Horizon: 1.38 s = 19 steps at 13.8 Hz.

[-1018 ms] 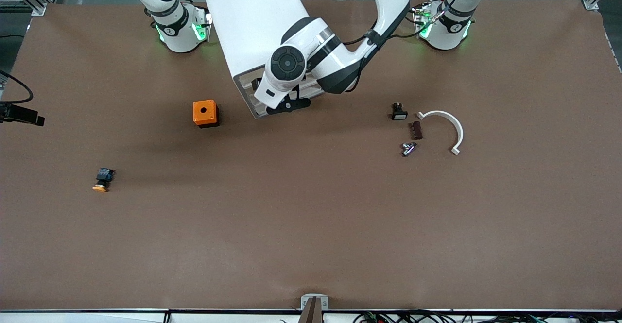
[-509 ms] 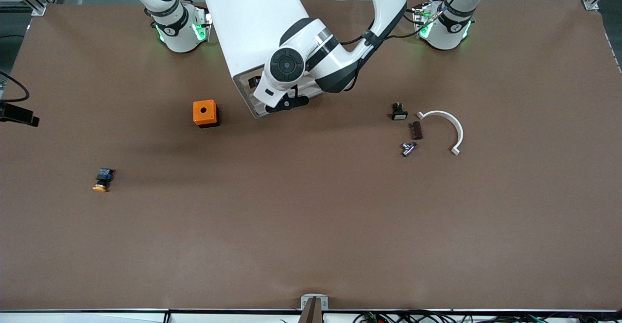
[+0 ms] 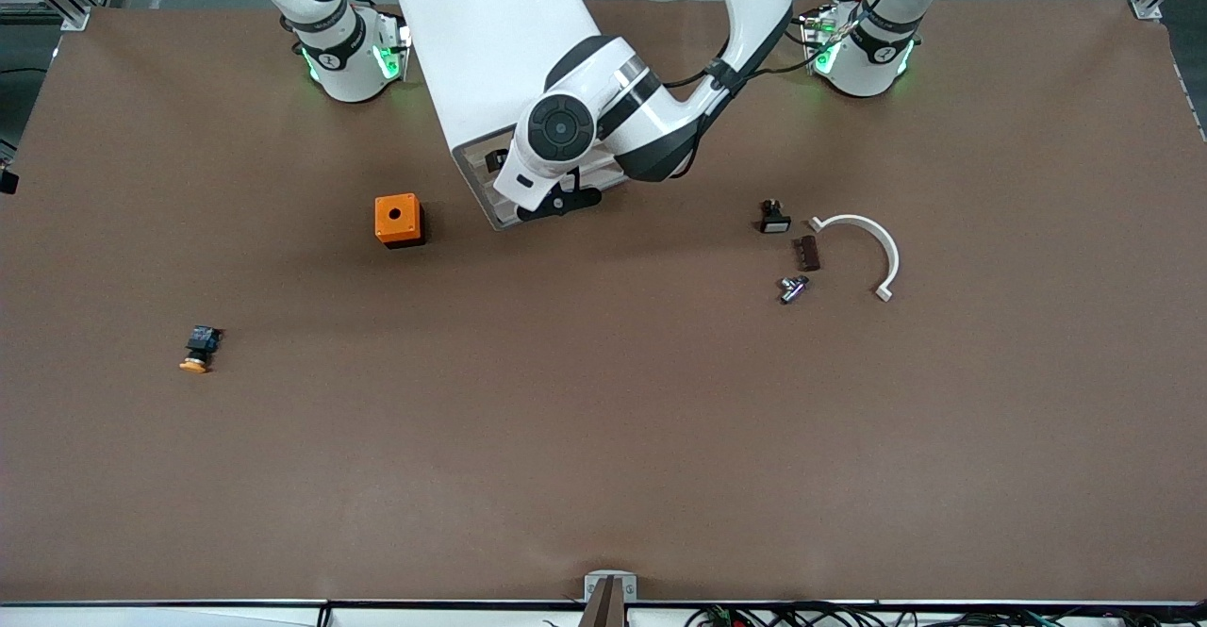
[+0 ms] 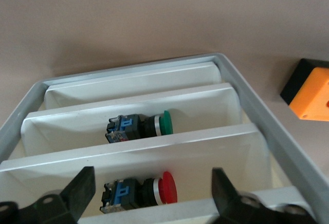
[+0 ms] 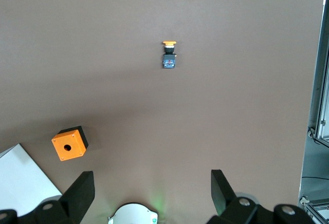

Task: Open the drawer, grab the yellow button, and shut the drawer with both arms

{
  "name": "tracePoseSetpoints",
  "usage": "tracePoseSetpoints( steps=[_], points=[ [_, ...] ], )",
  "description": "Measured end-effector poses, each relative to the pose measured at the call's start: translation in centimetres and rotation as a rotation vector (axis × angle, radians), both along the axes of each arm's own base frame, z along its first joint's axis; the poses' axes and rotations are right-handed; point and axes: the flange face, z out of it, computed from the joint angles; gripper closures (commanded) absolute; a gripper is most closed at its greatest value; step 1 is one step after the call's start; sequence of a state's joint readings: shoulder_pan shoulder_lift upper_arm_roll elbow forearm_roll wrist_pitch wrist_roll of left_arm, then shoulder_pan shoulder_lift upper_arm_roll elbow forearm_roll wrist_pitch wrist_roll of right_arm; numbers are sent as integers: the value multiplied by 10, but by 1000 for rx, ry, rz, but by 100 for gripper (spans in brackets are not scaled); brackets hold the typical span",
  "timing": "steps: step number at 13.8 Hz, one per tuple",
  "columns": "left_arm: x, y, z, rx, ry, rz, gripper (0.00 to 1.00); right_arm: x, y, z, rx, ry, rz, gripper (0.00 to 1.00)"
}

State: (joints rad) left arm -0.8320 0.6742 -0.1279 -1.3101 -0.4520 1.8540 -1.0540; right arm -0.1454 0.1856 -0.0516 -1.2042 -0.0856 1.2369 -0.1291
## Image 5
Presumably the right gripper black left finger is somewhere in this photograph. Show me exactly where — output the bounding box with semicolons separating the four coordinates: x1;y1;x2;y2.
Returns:
0;171;96;224

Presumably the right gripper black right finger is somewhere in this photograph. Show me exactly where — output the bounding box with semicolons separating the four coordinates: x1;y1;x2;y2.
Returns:
207;169;316;224

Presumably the orange push button black body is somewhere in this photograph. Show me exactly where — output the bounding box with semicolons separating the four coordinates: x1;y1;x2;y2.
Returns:
161;41;178;69

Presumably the white drawer cabinet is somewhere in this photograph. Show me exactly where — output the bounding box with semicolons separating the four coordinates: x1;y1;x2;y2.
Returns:
0;143;63;217

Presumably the orange box with hole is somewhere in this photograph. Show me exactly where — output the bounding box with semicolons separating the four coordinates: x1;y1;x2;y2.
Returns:
51;125;89;162

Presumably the aluminium frame profile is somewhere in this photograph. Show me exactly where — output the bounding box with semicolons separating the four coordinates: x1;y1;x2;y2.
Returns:
298;0;329;224

